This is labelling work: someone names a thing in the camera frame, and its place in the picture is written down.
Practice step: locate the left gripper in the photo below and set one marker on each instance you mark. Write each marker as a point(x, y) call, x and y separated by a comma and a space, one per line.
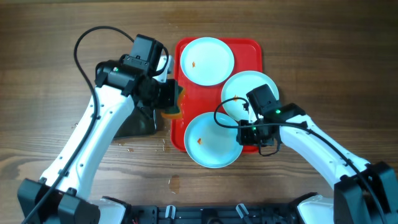
point(170, 99)

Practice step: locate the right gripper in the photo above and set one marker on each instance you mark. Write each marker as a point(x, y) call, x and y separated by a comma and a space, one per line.
point(244, 138)

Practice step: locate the green and orange sponge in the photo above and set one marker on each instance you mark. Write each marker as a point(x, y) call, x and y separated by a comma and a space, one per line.
point(175, 107)

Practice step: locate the white plate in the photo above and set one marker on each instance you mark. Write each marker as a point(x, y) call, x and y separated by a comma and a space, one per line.
point(238, 86)
point(209, 144)
point(207, 61)

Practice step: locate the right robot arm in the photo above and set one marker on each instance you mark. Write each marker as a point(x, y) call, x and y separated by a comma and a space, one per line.
point(362, 192)

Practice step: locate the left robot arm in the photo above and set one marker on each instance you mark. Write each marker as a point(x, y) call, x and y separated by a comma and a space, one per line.
point(61, 194)

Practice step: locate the black rectangular tray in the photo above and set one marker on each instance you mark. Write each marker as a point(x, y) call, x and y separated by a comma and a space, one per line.
point(141, 122)

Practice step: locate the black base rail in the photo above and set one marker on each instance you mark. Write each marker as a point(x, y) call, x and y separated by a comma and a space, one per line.
point(211, 214)

